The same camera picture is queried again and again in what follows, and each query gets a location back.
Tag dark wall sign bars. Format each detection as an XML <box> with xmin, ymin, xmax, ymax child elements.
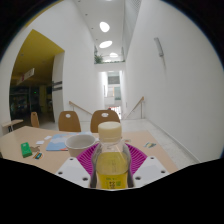
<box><xmin>51</xmin><ymin>80</ymin><xmax>63</xmax><ymax>92</ymax></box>

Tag light wooden side table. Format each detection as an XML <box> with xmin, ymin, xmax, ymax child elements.
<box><xmin>1</xmin><ymin>118</ymin><xmax>24</xmax><ymax>134</ymax></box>

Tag yellow drink bottle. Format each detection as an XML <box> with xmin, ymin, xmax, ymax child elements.
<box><xmin>89</xmin><ymin>121</ymin><xmax>134</xmax><ymax>191</ymax></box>

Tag green balcony plant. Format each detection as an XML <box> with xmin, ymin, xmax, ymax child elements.
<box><xmin>93</xmin><ymin>53</ymin><xmax>104</xmax><ymax>65</ymax></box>

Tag blue and yellow card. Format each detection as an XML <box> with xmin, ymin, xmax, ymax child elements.
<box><xmin>143</xmin><ymin>141</ymin><xmax>157</xmax><ymax>149</ymax></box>

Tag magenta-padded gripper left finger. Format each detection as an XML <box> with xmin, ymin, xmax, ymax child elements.
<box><xmin>54</xmin><ymin>143</ymin><xmax>100</xmax><ymax>189</ymax></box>

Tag dark shelf unit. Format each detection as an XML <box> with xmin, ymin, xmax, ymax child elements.
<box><xmin>9</xmin><ymin>85</ymin><xmax>41</xmax><ymax>118</ymax></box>

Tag small green box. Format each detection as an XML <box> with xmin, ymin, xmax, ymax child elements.
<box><xmin>20</xmin><ymin>142</ymin><xmax>33</xmax><ymax>159</ymax></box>

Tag wooden stair handrail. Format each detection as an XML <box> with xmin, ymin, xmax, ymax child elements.
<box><xmin>124</xmin><ymin>96</ymin><xmax>146</xmax><ymax>120</ymax></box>
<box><xmin>68</xmin><ymin>100</ymin><xmax>94</xmax><ymax>116</ymax></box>

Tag beige ceramic mug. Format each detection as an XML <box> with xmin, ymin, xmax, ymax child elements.
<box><xmin>64</xmin><ymin>133</ymin><xmax>100</xmax><ymax>158</ymax></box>

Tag round ceiling lights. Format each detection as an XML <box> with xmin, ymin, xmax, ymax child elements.
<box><xmin>98</xmin><ymin>21</ymin><xmax>119</xmax><ymax>59</ymax></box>

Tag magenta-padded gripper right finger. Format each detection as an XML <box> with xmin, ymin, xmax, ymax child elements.
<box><xmin>124</xmin><ymin>143</ymin><xmax>170</xmax><ymax>189</ymax></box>

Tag brown wooden chair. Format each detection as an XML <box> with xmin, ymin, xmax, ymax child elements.
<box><xmin>90</xmin><ymin>109</ymin><xmax>121</xmax><ymax>134</ymax></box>
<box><xmin>58</xmin><ymin>110</ymin><xmax>82</xmax><ymax>133</ymax></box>
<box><xmin>30</xmin><ymin>111</ymin><xmax>40</xmax><ymax>129</ymax></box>

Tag hanging white sign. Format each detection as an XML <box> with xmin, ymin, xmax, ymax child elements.
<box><xmin>16</xmin><ymin>67</ymin><xmax>36</xmax><ymax>86</ymax></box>

